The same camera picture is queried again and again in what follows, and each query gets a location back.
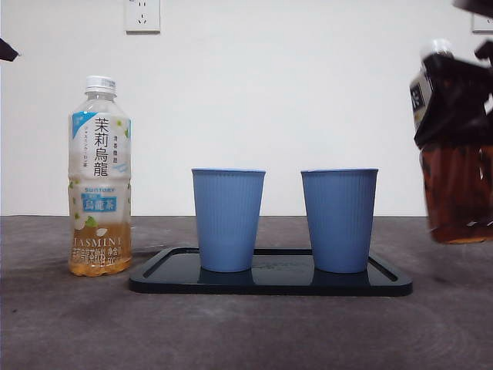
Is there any dark oolong tea bottle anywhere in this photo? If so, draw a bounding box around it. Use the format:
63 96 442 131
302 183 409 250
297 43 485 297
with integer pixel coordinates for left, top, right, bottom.
407 38 493 245

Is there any white wall socket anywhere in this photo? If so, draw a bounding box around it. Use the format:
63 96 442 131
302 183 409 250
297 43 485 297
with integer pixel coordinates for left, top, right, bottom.
124 0 161 34
471 11 493 34

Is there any dark teal rectangular tray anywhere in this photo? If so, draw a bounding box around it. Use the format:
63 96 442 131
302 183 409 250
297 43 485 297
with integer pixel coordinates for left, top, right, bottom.
128 247 414 297

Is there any jasmine tea bottle white label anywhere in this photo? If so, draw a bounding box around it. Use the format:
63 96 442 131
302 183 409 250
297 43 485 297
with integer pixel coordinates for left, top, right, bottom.
67 75 133 278

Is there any blue ribbed paper cup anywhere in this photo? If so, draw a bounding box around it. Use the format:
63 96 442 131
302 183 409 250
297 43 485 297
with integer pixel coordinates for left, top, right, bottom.
191 167 267 274
300 167 380 274

